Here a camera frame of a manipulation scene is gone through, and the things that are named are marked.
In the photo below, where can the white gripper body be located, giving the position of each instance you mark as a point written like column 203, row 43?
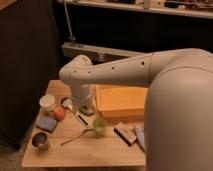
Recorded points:
column 81, row 95

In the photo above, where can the green plastic cup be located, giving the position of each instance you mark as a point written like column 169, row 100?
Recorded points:
column 99, row 125

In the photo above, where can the dark metal cup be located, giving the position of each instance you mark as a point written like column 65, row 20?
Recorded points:
column 40, row 140

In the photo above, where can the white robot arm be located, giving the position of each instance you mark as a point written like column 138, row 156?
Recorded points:
column 178, row 117

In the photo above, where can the green scrub brush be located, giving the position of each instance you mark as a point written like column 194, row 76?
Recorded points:
column 84, row 110

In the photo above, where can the white dish brush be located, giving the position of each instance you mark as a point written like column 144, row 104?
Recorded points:
column 66, row 102

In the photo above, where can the orange fruit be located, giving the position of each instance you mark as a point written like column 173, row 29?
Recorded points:
column 59, row 113

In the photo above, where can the yellow plastic bin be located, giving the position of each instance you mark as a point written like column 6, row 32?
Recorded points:
column 120, row 101

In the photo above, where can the white cup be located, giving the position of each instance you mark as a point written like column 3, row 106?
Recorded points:
column 48, row 102

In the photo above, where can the wooden spoon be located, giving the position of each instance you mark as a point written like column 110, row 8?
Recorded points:
column 77, row 136

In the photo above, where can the blue sponge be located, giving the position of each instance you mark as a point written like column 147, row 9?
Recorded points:
column 46, row 123

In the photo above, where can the wooden table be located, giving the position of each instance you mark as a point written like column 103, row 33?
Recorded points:
column 87, row 150

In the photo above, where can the brown wooden block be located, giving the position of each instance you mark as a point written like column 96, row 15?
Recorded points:
column 125, row 133

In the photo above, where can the blue grey cloth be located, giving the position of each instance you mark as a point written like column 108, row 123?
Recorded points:
column 140, row 136

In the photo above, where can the grey metal rail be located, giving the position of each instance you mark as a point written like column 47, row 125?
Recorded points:
column 87, row 54

